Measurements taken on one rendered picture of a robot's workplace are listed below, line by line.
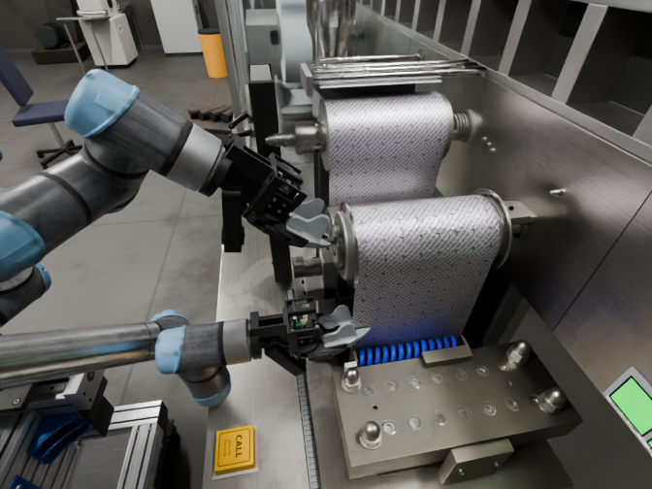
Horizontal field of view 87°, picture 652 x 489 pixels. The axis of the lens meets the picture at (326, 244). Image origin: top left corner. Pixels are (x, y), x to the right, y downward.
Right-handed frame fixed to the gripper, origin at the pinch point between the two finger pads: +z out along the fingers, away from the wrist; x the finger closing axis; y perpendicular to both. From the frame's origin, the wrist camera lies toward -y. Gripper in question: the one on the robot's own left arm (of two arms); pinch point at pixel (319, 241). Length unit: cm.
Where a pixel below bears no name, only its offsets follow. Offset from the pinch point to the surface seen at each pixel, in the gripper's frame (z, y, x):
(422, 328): 27.7, -3.5, -5.5
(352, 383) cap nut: 16.4, -14.6, -13.5
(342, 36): 2, 25, 67
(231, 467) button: 7.2, -39.3, -18.4
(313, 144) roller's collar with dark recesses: -2.2, 6.5, 22.5
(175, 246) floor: 18, -149, 162
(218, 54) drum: 4, -114, 597
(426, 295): 20.5, 3.4, -5.5
